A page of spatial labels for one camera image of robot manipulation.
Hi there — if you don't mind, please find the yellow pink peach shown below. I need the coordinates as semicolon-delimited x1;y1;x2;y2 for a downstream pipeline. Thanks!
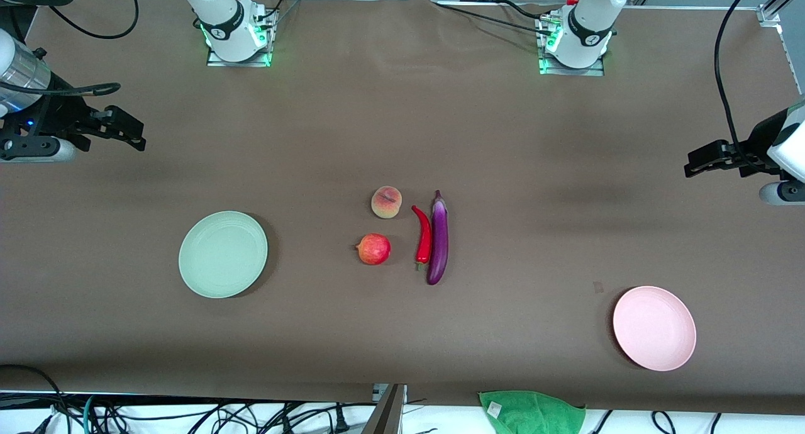
371;186;403;220

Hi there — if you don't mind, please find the red pomegranate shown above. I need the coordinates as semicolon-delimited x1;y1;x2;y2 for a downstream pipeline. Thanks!
355;233;392;266

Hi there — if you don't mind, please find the pale green round plate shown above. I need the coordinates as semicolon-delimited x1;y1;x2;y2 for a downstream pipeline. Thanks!
178;211;269;299

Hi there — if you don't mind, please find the pale pink round plate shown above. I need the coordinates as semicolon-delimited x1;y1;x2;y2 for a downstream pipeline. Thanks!
613;286;697;372

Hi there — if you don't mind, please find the brown table cover sheet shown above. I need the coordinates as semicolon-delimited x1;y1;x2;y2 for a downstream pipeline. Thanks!
0;0;805;416

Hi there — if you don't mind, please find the purple eggplant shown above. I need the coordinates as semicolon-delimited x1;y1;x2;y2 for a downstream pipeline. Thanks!
426;190;450;286

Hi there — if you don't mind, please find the red chili pepper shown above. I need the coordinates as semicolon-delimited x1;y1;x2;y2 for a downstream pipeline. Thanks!
411;205;433;272

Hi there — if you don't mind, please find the green cloth with tag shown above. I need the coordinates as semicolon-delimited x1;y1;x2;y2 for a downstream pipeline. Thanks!
478;391;587;434

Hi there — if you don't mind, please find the black looping cable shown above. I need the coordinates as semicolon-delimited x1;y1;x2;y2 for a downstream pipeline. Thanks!
48;0;140;42

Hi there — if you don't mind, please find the long black left arm cable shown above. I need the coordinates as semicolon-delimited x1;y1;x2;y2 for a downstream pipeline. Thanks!
713;0;765;164

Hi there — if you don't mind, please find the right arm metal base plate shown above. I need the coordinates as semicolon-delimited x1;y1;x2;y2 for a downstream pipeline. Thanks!
206;8;274;68

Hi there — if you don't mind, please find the aluminium frame profile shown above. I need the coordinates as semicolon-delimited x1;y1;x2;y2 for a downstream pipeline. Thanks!
757;0;805;27

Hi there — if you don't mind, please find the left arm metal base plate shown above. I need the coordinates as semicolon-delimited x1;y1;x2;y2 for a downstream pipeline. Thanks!
538;14;606;77

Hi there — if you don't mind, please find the black curved floor cable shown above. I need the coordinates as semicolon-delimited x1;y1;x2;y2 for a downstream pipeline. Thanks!
0;364;71;434

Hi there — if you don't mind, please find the black cable to base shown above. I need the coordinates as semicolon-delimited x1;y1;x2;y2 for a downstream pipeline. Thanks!
434;0;555;36

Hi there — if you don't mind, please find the teal cable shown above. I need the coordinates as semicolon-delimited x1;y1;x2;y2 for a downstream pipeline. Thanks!
80;394;98;434

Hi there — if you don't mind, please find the black tangled cable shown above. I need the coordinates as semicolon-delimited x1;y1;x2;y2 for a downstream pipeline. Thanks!
94;399;378;434

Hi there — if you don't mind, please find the grey metal post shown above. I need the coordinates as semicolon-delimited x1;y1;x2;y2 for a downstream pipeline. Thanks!
362;384;408;434

